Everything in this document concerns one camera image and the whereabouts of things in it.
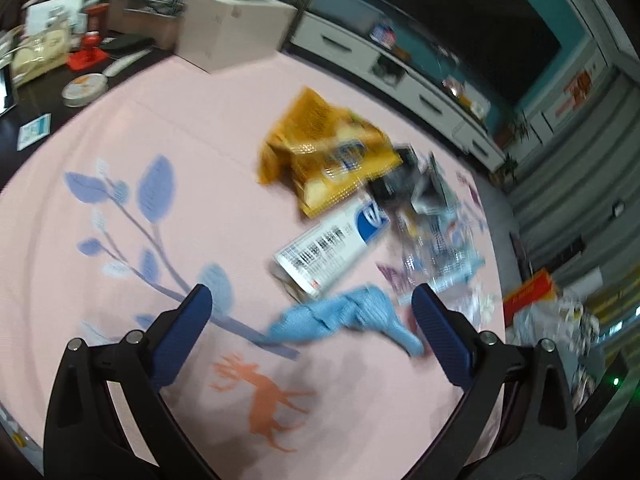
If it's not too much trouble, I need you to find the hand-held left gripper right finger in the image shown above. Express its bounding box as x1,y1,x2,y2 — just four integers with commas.
405,282,580,480

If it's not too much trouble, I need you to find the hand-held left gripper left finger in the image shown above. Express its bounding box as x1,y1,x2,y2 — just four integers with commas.
44,284,221,480

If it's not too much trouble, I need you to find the light blue cloth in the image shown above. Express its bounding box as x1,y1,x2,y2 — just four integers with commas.
255,285,428,358

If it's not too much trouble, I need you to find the clear plastic bag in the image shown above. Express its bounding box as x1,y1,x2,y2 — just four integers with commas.
395,152,486,296

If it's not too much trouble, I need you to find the red cardboard box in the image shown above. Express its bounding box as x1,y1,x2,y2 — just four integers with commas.
502,269,556,326

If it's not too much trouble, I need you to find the pink printed mat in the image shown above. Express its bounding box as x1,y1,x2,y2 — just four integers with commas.
0,52,506,480

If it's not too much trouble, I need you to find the white plastic bag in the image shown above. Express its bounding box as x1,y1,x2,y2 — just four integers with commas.
515,295,601,411

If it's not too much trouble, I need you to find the white blue medicine box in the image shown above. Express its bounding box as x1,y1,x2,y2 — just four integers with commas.
272,195,391,303

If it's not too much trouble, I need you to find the dark plastic packet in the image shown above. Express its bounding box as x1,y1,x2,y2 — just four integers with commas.
367,145,448,216

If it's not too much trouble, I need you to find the potted plant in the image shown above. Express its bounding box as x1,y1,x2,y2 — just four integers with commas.
492,154,519,186
509,110,532,147

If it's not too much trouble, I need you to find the grey curtain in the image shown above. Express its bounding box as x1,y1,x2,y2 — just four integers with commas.
505,60,640,281

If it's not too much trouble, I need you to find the yellow snack packet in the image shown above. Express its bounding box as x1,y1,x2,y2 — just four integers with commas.
257,87,403,218

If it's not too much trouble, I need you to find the white blue card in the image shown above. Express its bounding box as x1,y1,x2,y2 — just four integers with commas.
17,112,52,152

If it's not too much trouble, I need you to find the round tin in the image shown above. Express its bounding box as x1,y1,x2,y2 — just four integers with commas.
61,72,110,107

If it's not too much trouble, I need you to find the white remote control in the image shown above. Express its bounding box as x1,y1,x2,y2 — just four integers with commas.
102,49,151,77

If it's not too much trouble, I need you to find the red plastic holder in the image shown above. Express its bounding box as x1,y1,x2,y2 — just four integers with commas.
67,32,108,72

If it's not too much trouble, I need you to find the white tv cabinet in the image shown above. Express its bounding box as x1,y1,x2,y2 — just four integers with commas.
290,10,506,171

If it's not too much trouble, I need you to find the small sign card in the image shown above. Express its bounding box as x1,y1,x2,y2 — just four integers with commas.
370,24,397,51

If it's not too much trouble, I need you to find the white cardboard box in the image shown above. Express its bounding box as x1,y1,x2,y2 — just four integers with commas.
175,0,298,73

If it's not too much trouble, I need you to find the brown cardboard box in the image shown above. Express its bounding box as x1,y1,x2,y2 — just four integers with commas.
107,7,181,51

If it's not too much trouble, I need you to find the black television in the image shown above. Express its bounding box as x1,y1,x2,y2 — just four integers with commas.
357,0,561,106

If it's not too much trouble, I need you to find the red wall decoration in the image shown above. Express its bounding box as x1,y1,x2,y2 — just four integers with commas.
552,67,596,116

